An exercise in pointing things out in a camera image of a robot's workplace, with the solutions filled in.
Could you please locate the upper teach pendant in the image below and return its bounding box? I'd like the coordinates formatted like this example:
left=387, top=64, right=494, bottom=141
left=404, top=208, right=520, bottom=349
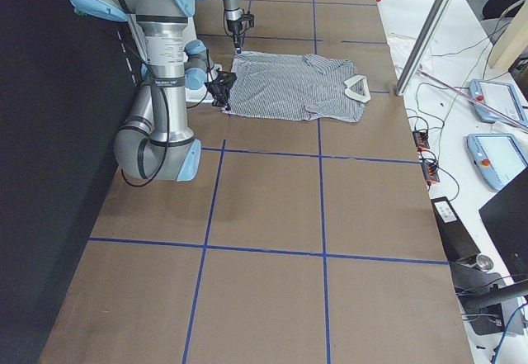
left=469, top=79, right=527, bottom=125

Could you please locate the right orange port hub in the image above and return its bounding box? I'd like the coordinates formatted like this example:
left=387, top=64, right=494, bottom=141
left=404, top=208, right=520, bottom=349
left=421, top=160, right=440, bottom=186

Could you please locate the navy white striped polo shirt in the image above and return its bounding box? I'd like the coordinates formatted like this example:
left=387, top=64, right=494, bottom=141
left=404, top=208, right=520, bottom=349
left=224, top=51, right=371, bottom=123

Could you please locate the black box with white label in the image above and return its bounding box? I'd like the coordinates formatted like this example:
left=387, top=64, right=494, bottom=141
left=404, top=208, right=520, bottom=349
left=431, top=196, right=480, bottom=262

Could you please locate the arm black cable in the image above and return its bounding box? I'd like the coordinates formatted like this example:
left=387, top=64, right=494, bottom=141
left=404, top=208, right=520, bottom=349
left=121, top=70, right=171, bottom=187

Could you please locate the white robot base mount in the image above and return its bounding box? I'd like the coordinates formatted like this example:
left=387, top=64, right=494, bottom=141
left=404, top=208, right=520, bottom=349
left=183, top=17, right=221, bottom=104

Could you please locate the lower teach pendant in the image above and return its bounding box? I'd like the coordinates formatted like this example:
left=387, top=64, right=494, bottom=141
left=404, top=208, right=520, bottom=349
left=466, top=133, right=527, bottom=191

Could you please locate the aluminium frame post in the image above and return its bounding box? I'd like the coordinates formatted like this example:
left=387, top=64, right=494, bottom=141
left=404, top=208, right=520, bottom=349
left=394, top=0, right=451, bottom=96

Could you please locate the brown paper table cover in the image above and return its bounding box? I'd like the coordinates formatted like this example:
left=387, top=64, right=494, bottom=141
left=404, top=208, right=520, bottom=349
left=40, top=0, right=473, bottom=363

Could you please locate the teach pendant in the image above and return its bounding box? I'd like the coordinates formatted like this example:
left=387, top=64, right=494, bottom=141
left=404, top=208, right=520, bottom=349
left=469, top=79, right=527, bottom=125
left=466, top=133, right=527, bottom=191

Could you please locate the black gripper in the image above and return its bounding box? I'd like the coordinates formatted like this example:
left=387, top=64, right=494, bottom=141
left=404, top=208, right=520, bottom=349
left=225, top=10, right=255, bottom=54
left=205, top=71, right=237, bottom=111

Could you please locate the black monitor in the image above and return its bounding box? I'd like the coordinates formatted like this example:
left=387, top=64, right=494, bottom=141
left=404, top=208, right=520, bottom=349
left=478, top=168, right=528, bottom=280

